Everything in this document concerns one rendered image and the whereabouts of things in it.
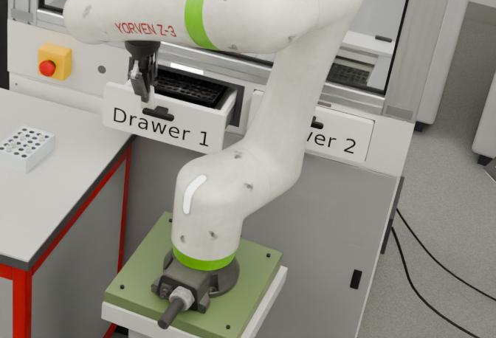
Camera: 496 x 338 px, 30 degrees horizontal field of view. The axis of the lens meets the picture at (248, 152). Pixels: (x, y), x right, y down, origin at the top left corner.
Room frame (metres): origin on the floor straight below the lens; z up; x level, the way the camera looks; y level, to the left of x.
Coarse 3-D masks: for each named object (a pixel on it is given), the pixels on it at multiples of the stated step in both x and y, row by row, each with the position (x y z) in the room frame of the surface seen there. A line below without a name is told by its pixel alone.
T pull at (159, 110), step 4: (144, 108) 1.78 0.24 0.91; (148, 108) 1.79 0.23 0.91; (156, 108) 1.79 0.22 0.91; (160, 108) 1.80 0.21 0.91; (164, 108) 1.80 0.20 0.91; (144, 112) 1.78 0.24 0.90; (148, 112) 1.78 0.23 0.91; (152, 112) 1.78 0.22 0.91; (156, 112) 1.78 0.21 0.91; (160, 112) 1.78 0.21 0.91; (164, 112) 1.78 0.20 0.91; (152, 116) 1.77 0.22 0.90; (156, 116) 1.77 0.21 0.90; (160, 116) 1.77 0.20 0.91; (164, 116) 1.77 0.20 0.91; (168, 116) 1.77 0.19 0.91; (172, 116) 1.77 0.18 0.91; (168, 120) 1.77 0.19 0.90; (172, 120) 1.77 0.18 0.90
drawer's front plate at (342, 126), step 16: (256, 96) 1.91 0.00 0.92; (320, 112) 1.88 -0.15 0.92; (336, 112) 1.88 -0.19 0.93; (336, 128) 1.87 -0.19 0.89; (352, 128) 1.86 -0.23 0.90; (368, 128) 1.85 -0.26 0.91; (336, 144) 1.87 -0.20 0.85; (352, 144) 1.86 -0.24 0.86; (368, 144) 1.86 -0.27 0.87; (352, 160) 1.86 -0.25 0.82
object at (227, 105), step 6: (126, 84) 1.91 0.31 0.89; (234, 90) 1.97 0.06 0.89; (228, 96) 2.04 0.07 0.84; (234, 96) 1.94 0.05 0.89; (222, 102) 2.01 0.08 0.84; (228, 102) 1.91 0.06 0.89; (234, 102) 1.94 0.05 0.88; (216, 108) 1.97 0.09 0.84; (222, 108) 1.87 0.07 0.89; (228, 108) 1.88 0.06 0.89; (234, 108) 1.93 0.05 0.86; (228, 114) 1.88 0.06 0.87; (228, 120) 1.89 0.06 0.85
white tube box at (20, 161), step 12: (24, 132) 1.79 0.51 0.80; (36, 132) 1.80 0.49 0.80; (0, 144) 1.72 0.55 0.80; (24, 144) 1.74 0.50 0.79; (36, 144) 1.75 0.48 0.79; (48, 144) 1.77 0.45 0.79; (0, 156) 1.69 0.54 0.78; (12, 156) 1.69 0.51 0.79; (24, 156) 1.70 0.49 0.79; (36, 156) 1.72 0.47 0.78; (12, 168) 1.69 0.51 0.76; (24, 168) 1.68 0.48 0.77
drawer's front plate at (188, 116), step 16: (112, 96) 1.83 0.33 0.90; (128, 96) 1.82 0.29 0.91; (160, 96) 1.82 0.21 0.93; (112, 112) 1.83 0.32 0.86; (128, 112) 1.82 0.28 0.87; (176, 112) 1.80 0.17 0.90; (192, 112) 1.79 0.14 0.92; (208, 112) 1.79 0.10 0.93; (224, 112) 1.80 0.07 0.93; (128, 128) 1.82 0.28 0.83; (192, 128) 1.79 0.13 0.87; (208, 128) 1.79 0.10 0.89; (224, 128) 1.79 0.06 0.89; (176, 144) 1.80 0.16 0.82; (192, 144) 1.79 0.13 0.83; (208, 144) 1.79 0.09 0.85
